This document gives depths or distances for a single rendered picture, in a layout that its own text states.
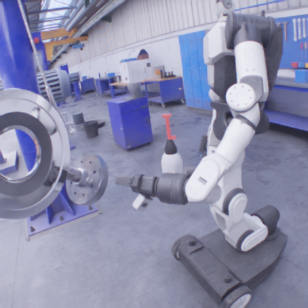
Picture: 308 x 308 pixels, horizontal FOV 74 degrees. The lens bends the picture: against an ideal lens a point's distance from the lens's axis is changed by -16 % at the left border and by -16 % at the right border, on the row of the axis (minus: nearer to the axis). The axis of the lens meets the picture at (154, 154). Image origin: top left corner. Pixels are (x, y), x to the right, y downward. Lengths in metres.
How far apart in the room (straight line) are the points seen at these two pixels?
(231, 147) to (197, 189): 0.14
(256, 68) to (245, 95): 0.10
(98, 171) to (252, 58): 0.62
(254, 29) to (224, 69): 0.22
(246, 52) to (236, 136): 0.25
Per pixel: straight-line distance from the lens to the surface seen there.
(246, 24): 0.78
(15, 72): 2.11
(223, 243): 1.56
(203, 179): 0.58
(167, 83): 6.08
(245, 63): 0.69
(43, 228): 2.30
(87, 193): 0.86
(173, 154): 2.17
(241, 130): 0.61
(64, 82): 4.13
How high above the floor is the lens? 1.28
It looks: 22 degrees down
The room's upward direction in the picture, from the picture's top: 8 degrees counter-clockwise
